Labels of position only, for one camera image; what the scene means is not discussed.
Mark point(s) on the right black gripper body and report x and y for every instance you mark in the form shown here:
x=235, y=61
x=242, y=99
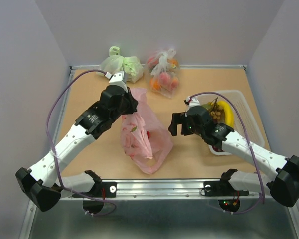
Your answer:
x=192, y=129

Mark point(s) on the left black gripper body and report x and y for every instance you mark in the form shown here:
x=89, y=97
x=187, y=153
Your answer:
x=129, y=107

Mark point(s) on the tan longan bunch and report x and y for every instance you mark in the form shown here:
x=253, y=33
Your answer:
x=216, y=110

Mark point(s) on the yellow banana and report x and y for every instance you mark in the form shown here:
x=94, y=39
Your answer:
x=229, y=114

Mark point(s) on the dark red grape bunch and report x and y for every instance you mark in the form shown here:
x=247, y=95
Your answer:
x=216, y=150

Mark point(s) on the pink plastic bag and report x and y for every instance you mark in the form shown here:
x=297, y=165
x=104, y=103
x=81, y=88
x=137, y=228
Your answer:
x=143, y=137

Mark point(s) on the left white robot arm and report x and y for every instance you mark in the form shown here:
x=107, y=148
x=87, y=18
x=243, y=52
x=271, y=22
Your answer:
x=41, y=183

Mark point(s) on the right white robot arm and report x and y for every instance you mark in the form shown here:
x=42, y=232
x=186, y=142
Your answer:
x=279, y=175

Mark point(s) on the green plastic bag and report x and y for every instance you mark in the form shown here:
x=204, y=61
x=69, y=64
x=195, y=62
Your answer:
x=115, y=62

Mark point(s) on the clear plastic fruit bag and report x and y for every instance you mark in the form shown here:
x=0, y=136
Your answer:
x=162, y=72

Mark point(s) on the white plastic basket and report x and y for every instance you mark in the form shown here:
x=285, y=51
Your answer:
x=238, y=99

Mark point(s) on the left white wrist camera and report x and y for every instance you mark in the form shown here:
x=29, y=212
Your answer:
x=118, y=79

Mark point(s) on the aluminium front rail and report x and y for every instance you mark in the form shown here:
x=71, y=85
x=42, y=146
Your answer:
x=150, y=189

